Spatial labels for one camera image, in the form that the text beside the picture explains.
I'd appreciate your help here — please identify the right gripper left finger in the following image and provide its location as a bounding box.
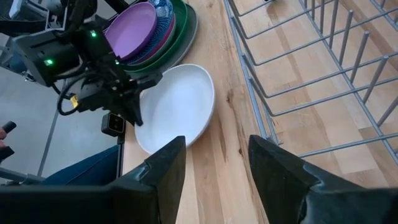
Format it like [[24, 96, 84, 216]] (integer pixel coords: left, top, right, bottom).
[[0, 135, 187, 224]]

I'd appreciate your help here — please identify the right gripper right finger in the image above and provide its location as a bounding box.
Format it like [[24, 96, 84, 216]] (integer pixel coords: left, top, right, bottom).
[[248, 134, 398, 224]]

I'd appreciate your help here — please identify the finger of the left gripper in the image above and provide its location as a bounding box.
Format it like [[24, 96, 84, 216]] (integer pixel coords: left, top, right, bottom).
[[133, 72, 163, 93], [123, 91, 144, 127]]

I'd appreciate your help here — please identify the white plate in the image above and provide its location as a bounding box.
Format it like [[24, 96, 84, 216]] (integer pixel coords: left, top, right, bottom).
[[134, 63, 216, 156]]

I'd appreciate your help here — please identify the pink plate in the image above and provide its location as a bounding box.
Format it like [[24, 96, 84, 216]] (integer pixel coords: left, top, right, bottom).
[[136, 14, 178, 67]]

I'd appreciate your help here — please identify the purple plate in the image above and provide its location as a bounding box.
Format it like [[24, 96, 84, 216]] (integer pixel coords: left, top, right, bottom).
[[104, 1, 158, 62]]

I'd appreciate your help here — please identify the dark green plate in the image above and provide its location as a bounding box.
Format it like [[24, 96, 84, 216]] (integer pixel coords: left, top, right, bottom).
[[119, 0, 189, 72]]

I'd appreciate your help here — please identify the large grey plate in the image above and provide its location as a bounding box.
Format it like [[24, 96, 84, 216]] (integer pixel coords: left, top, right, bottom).
[[133, 2, 199, 75]]

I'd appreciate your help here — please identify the blue patterned plate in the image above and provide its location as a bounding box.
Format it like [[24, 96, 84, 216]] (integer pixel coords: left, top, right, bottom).
[[124, 0, 175, 65]]

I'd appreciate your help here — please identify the thin grey metal pole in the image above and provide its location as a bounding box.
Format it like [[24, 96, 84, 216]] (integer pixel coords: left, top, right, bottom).
[[36, 107, 62, 178]]

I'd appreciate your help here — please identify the grey metal bar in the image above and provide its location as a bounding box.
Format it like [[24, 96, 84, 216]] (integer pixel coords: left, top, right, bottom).
[[0, 167, 47, 186]]

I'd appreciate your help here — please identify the small black camera box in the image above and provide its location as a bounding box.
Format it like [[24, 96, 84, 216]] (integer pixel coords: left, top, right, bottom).
[[101, 112, 126, 138]]

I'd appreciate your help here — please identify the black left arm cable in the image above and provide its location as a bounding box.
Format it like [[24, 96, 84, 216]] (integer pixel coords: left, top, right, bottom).
[[57, 74, 82, 117]]

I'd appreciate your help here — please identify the grey wire dish rack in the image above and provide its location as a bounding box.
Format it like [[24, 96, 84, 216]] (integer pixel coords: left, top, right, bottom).
[[222, 0, 398, 166]]

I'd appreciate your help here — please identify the black handle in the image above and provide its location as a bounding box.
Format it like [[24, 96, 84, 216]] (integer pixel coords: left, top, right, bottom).
[[0, 120, 17, 162]]

